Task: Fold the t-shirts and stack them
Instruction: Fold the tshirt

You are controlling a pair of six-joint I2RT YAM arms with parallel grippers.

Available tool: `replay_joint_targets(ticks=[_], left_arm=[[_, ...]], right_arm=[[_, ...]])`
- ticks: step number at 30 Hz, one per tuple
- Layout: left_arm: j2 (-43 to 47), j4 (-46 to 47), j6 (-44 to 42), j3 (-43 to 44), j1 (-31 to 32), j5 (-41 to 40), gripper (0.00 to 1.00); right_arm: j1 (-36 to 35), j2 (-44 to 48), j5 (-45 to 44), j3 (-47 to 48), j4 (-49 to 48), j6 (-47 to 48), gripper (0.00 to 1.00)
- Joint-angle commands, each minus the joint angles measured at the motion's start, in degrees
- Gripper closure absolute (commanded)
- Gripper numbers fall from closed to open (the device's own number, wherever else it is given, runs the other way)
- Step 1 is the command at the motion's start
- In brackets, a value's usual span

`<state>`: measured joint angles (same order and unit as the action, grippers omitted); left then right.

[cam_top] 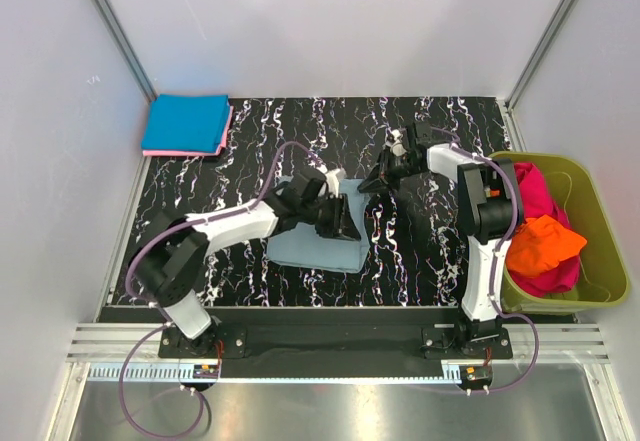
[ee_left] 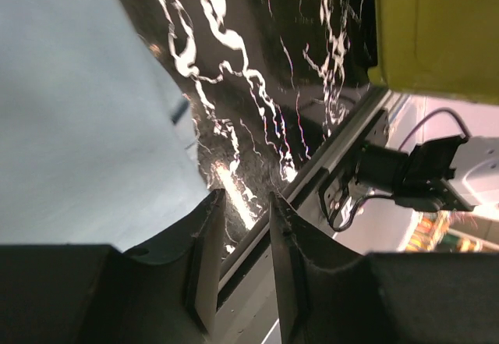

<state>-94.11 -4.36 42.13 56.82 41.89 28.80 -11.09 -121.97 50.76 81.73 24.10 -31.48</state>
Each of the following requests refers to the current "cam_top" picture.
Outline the aluminium frame post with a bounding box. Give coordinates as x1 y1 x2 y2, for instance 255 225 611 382
91 0 157 103
504 0 578 111

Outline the olive green plastic bin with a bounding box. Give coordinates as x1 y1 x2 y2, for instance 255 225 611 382
491 151 630 315

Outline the grey blue t shirt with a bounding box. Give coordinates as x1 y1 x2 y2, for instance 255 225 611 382
266 179 370 274

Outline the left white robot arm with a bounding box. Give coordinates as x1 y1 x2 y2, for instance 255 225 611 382
126 167 368 357

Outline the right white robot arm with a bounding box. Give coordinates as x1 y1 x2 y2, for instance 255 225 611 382
358 122 524 358

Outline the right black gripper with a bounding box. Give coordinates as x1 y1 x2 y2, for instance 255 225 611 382
357 148 423 195

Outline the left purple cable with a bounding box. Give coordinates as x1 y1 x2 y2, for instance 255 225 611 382
117 141 326 437

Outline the right aluminium frame post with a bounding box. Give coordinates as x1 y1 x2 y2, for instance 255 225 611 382
504 0 578 111

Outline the black marble pattern mat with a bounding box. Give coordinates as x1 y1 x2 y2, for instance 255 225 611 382
107 96 511 307

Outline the magenta t shirt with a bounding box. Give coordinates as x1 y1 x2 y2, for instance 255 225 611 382
508 163 580 297

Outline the left aluminium frame post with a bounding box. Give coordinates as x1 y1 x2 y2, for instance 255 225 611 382
91 0 157 103

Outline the folded blue t shirt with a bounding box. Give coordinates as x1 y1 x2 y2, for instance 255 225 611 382
141 94 231 151

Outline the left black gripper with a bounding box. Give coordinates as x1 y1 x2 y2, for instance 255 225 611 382
299 193 361 242

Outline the aluminium front rail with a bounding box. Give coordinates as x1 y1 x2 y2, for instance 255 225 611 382
66 324 609 384

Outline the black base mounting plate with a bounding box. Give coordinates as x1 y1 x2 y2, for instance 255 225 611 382
159 307 513 360

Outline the purple cable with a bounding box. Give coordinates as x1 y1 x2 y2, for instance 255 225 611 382
429 128 540 393
117 141 326 437

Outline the orange t shirt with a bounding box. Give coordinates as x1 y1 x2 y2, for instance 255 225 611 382
506 215 587 278

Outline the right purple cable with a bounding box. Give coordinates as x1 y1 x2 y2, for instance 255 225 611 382
429 128 540 393

